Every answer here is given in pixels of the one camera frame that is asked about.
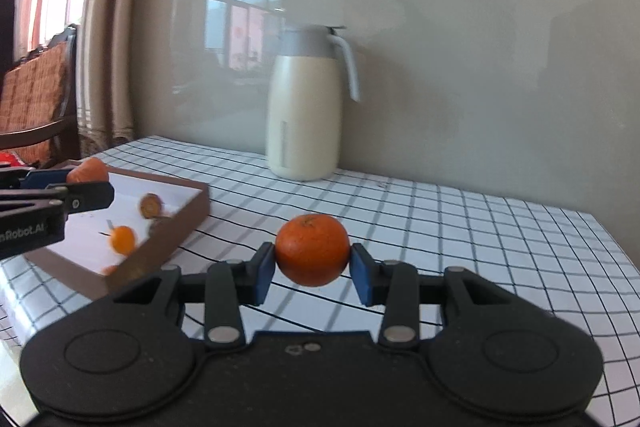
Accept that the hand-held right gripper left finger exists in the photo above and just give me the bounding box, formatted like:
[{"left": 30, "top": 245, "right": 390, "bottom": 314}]
[{"left": 114, "top": 242, "right": 277, "bottom": 351}]

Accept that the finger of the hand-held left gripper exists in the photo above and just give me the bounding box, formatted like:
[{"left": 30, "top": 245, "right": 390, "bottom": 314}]
[
  {"left": 0, "top": 166, "right": 72, "bottom": 192},
  {"left": 0, "top": 181, "right": 115, "bottom": 214}
]

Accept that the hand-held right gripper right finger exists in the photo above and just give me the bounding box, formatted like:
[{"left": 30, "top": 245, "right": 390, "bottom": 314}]
[{"left": 348, "top": 243, "right": 524, "bottom": 351}]

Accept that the white tray with brown rim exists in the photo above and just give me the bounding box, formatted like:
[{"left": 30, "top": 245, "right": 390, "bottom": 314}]
[{"left": 25, "top": 159, "right": 211, "bottom": 303}]

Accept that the large orange mandarin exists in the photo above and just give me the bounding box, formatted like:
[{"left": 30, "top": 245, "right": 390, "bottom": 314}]
[{"left": 275, "top": 214, "right": 351, "bottom": 288}]

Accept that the dark brown mangosteen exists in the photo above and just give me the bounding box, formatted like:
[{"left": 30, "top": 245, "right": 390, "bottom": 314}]
[{"left": 138, "top": 193, "right": 164, "bottom": 219}]

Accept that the dark wooden sofa woven cushion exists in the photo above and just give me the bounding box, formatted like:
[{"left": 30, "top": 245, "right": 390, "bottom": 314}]
[{"left": 0, "top": 24, "right": 82, "bottom": 172}]

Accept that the white checkered tablecloth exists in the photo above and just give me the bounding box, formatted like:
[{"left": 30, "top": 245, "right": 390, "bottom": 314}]
[{"left": 0, "top": 135, "right": 640, "bottom": 427}]

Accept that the beige lace curtain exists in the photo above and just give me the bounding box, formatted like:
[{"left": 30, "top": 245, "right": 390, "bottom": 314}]
[{"left": 75, "top": 0, "right": 153, "bottom": 158}]

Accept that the dark hanging clothing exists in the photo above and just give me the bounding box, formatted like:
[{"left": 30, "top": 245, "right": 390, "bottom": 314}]
[{"left": 0, "top": 0, "right": 17, "bottom": 78}]

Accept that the cream thermos jug grey lid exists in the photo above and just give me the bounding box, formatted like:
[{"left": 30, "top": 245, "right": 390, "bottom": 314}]
[{"left": 266, "top": 24, "right": 361, "bottom": 182}]

